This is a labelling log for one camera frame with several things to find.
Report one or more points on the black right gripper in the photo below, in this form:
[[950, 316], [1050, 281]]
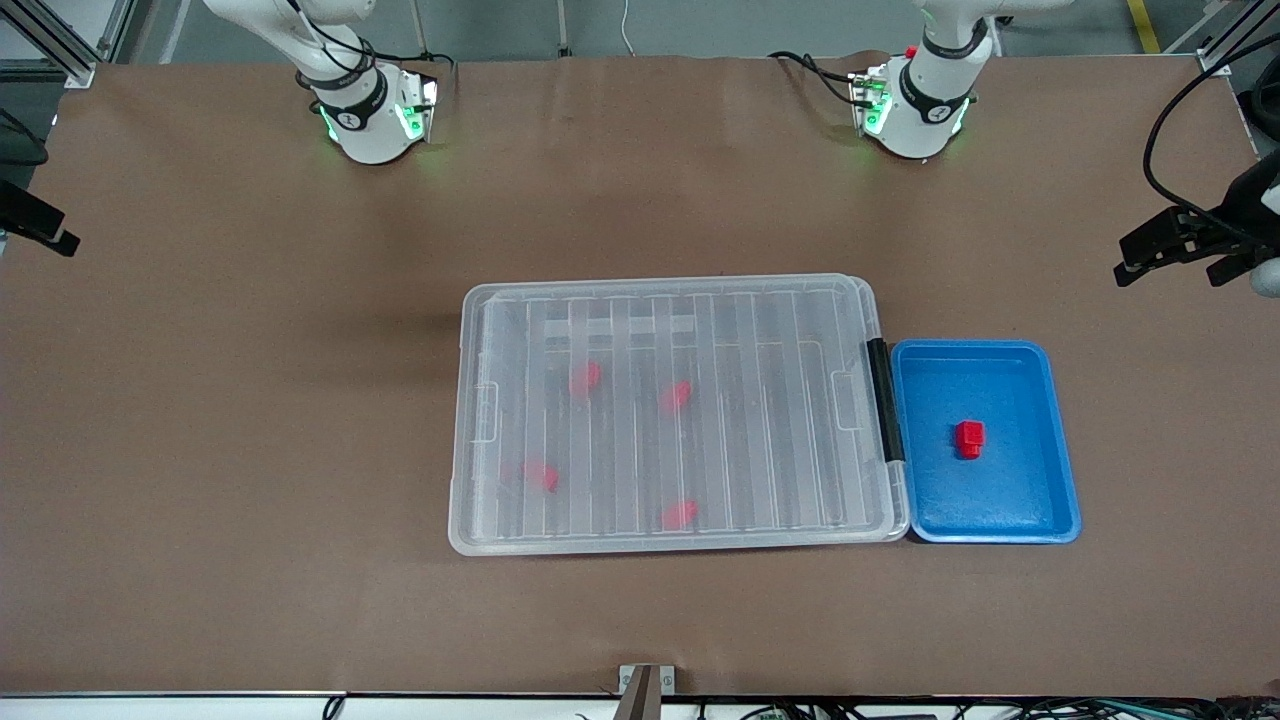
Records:
[[22, 215]]

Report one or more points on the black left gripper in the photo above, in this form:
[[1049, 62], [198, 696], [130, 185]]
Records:
[[1226, 222]]

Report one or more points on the red block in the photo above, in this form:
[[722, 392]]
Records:
[[542, 476], [680, 515], [586, 379], [676, 396], [969, 440]]

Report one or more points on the clear ribbed plastic lid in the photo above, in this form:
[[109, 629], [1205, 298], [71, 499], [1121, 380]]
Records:
[[760, 440]]

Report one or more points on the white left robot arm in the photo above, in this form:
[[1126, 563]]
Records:
[[920, 110]]

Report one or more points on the clear plastic storage box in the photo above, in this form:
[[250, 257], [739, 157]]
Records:
[[899, 505]]

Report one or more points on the blue plastic tray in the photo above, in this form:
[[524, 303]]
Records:
[[1010, 500]]

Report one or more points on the brown table cover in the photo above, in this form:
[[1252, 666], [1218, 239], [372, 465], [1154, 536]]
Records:
[[300, 620]]

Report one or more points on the aluminium frame profile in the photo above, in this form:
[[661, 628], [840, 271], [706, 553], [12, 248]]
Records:
[[60, 45], [1225, 45]]

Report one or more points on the grey metal post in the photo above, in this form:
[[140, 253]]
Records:
[[563, 25], [420, 30]]

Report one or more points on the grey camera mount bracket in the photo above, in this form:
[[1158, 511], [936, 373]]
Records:
[[647, 700]]

